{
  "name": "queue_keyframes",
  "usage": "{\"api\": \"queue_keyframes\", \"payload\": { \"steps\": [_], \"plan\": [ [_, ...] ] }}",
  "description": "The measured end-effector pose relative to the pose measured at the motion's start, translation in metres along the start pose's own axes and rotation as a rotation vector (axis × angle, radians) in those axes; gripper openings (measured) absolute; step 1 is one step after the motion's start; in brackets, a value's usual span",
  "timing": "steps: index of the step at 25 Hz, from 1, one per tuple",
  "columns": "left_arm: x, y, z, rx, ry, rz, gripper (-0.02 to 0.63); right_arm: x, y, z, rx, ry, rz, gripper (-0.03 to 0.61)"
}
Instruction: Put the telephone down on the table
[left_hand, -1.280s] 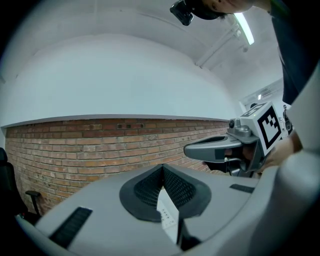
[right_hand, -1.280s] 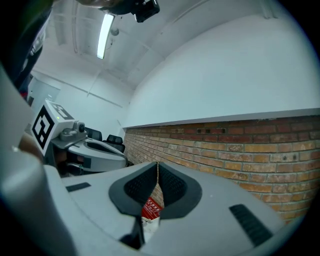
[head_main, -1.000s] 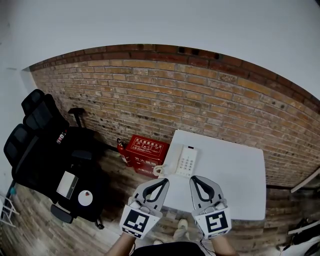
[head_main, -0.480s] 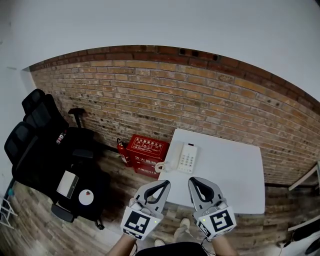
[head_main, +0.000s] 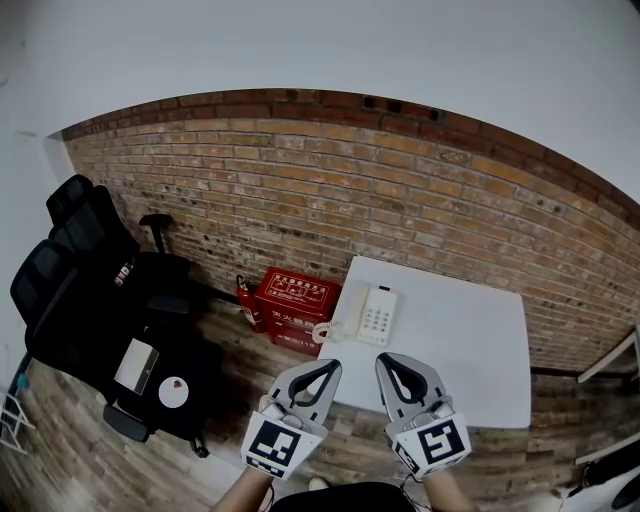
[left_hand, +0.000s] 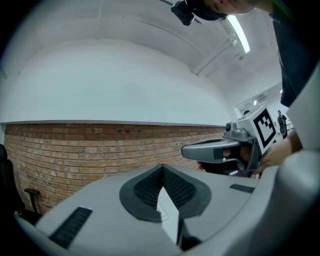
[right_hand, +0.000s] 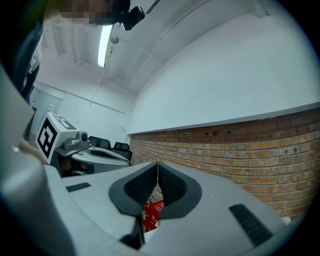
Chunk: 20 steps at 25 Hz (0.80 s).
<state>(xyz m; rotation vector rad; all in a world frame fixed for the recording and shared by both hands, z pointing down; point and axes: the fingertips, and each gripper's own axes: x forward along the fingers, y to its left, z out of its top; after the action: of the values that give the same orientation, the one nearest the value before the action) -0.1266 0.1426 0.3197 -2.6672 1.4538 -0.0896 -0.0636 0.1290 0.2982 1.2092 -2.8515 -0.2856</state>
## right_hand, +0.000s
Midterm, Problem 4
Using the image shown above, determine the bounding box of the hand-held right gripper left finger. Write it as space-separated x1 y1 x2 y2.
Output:
61 161 160 250

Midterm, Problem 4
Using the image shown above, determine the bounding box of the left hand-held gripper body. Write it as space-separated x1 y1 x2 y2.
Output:
35 111 91 178

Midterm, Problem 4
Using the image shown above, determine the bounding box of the person's left forearm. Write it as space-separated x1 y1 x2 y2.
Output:
18 139 49 166

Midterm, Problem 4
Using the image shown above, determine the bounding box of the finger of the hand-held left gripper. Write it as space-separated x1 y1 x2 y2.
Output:
87 146 131 162
71 149 133 174

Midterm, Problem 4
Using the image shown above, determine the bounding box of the long ceiling light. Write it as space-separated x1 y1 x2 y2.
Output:
97 24 114 69

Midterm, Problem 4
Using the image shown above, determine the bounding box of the person's dark blue shirt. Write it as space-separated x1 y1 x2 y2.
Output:
3 22 45 106

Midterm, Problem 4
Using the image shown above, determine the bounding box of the black head-worn camera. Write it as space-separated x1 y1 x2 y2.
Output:
121 5 146 32

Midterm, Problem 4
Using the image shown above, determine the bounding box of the person's head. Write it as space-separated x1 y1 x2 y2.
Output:
44 0 132 26

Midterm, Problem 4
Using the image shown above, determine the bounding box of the red fire extinguisher box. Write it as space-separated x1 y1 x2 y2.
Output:
143 199 165 233

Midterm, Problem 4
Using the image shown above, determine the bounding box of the black office chair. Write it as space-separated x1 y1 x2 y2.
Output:
111 141 133 161
88 135 113 151

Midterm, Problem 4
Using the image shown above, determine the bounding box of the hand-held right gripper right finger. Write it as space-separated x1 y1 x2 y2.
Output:
139 161 287 256

